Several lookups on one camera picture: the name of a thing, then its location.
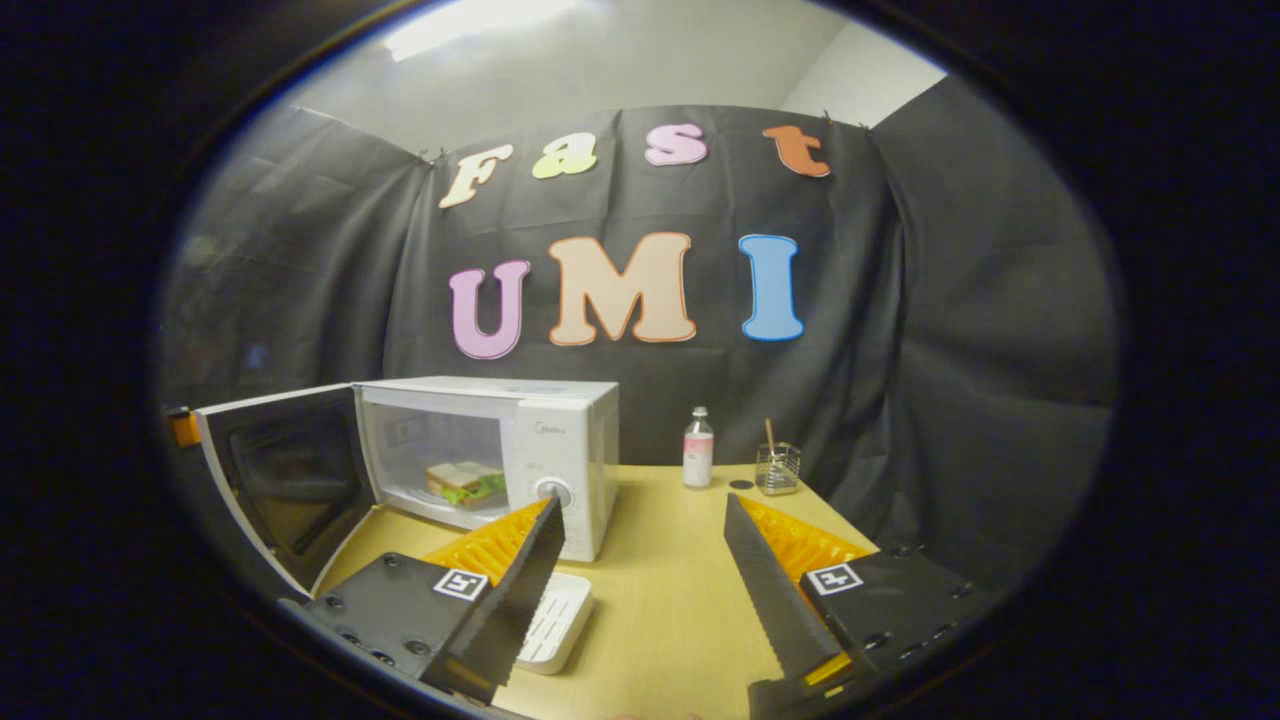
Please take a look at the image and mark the clear bottle with pink label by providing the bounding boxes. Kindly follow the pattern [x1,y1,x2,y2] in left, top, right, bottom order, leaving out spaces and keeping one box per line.
[683,406,715,490]

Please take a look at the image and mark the black backdrop cloth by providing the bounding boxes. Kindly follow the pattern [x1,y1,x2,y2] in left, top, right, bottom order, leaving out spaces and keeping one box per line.
[160,75,1119,591]

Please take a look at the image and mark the white plastic tray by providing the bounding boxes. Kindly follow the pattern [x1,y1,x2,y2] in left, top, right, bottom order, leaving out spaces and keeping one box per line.
[515,572,594,676]

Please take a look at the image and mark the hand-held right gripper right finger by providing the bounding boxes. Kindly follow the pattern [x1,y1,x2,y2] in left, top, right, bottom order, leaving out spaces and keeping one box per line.
[723,492,986,717]

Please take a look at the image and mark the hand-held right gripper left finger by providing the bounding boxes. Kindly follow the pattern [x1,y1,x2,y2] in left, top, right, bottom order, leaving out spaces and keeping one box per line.
[300,497,568,706]

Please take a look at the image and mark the sandwich with green lettuce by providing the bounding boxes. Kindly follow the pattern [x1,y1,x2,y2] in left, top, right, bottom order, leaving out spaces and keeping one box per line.
[426,461,507,507]

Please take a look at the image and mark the white microwave oven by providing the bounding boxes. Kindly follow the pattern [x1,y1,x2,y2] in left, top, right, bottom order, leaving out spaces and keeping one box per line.
[195,376,621,601]

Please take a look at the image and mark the wire mesh holder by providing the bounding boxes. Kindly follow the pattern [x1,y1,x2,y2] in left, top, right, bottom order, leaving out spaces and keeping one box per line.
[755,443,802,497]

